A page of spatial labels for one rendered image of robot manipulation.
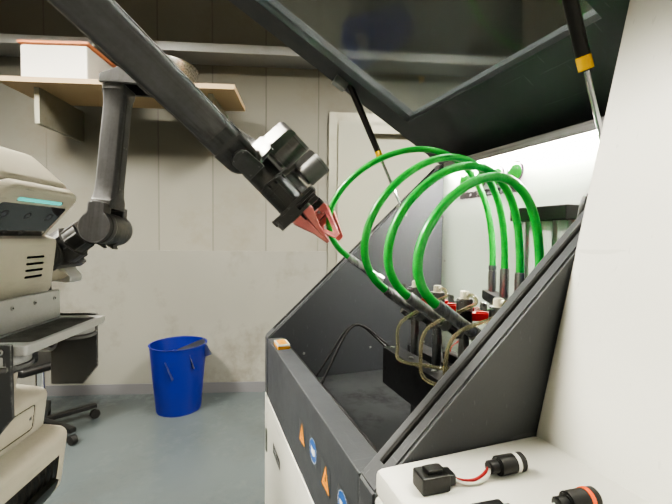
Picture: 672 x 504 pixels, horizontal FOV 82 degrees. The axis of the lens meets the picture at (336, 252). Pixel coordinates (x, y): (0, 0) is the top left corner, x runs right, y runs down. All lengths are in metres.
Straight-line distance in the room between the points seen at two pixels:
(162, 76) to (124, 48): 0.05
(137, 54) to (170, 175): 2.64
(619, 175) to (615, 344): 0.20
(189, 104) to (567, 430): 0.65
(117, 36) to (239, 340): 2.75
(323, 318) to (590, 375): 0.72
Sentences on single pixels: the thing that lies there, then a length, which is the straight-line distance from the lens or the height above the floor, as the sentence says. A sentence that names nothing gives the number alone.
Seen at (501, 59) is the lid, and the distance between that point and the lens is 0.92.
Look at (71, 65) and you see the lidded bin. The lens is 3.07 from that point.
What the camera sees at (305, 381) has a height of 0.95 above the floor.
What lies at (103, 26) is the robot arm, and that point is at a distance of 0.61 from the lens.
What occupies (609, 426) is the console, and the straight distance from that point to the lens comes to 0.53.
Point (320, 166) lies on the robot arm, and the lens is 0.96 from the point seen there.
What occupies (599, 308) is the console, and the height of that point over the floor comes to 1.14.
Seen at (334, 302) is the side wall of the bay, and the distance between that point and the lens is 1.10.
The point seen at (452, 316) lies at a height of 1.11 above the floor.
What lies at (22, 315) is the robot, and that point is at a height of 1.07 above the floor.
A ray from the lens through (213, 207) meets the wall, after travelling 3.13.
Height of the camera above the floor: 1.22
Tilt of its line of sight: 2 degrees down
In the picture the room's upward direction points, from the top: 1 degrees clockwise
